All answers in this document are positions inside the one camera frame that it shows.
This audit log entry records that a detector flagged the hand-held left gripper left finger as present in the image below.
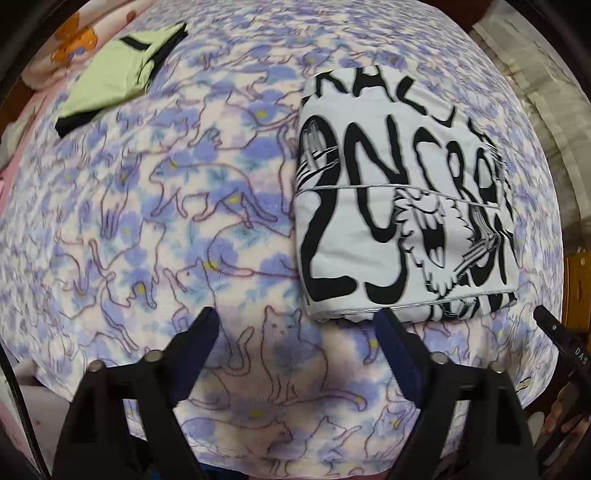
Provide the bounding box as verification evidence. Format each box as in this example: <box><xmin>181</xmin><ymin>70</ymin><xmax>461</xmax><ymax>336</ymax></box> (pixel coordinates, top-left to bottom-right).
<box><xmin>48</xmin><ymin>307</ymin><xmax>221</xmax><ymax>480</ymax></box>

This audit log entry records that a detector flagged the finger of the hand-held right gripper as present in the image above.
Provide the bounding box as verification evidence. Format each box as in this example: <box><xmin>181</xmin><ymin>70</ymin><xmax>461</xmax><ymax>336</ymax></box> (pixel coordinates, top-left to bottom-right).
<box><xmin>532</xmin><ymin>305</ymin><xmax>591</xmax><ymax>372</ymax></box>

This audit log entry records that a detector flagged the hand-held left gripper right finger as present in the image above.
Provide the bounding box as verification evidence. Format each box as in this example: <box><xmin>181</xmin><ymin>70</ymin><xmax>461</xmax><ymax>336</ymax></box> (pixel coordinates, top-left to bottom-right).
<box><xmin>374</xmin><ymin>309</ymin><xmax>542</xmax><ymax>480</ymax></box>

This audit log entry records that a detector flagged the black and white printed t-shirt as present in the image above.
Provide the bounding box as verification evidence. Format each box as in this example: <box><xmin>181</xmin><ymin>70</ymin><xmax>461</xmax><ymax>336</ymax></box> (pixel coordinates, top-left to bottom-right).
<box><xmin>294</xmin><ymin>69</ymin><xmax>521</xmax><ymax>324</ymax></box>

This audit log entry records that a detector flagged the person's right hand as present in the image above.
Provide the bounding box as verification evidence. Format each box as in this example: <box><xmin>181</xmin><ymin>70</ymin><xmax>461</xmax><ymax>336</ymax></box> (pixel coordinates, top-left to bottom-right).
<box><xmin>539</xmin><ymin>382</ymin><xmax>589</xmax><ymax>445</ymax></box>

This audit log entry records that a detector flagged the purple floral cat print blanket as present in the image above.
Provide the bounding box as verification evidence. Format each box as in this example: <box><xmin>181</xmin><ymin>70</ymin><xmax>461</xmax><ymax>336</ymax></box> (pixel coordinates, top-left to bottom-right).
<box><xmin>0</xmin><ymin>0</ymin><xmax>568</xmax><ymax>478</ymax></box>

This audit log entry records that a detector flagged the pink bed sheet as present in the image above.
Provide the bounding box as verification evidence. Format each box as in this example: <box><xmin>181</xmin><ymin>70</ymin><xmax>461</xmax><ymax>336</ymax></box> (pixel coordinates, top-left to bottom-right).
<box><xmin>0</xmin><ymin>90</ymin><xmax>44</xmax><ymax>199</ymax></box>

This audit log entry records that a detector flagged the folded green garment black trim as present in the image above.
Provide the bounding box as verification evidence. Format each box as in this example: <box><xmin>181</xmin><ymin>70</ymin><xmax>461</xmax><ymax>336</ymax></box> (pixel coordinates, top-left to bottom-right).
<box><xmin>54</xmin><ymin>21</ymin><xmax>188</xmax><ymax>138</ymax></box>

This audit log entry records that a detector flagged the pink cartoon print quilt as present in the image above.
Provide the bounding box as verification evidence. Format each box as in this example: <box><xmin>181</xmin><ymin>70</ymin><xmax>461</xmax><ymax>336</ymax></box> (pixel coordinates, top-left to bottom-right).
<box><xmin>21</xmin><ymin>0</ymin><xmax>160</xmax><ymax>89</ymax></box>

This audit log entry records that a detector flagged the black strap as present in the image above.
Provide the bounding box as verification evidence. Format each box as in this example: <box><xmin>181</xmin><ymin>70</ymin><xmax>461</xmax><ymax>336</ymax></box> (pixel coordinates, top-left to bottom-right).
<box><xmin>0</xmin><ymin>342</ymin><xmax>52</xmax><ymax>480</ymax></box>

